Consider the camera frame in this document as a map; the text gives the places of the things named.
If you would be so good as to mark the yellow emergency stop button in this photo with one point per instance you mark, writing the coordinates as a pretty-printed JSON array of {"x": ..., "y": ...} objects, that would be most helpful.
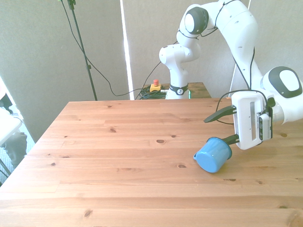
[{"x": 155, "y": 88}]

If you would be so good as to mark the dark wooden robot pedestal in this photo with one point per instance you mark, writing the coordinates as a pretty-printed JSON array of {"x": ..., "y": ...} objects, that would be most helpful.
[{"x": 198, "y": 91}]

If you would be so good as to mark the blue enamel mug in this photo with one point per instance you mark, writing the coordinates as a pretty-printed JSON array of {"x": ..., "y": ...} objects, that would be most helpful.
[{"x": 210, "y": 158}]

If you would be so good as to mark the dark grey bag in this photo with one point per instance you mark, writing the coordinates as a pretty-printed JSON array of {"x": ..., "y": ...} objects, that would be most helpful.
[{"x": 16, "y": 149}]

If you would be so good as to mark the white folding table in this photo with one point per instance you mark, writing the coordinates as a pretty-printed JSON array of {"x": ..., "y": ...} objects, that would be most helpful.
[{"x": 8, "y": 127}]

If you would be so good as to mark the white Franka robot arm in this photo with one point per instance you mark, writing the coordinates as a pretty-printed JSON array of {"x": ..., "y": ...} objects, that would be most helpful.
[{"x": 236, "y": 28}]

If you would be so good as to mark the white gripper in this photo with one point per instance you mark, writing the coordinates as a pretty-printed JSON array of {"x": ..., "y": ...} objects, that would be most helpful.
[{"x": 245, "y": 120}]

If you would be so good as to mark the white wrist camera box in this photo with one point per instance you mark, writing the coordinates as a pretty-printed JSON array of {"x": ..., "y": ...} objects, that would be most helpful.
[{"x": 266, "y": 127}]

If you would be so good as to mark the black tripod pole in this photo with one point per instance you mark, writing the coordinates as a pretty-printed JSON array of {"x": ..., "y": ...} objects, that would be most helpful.
[{"x": 81, "y": 47}]

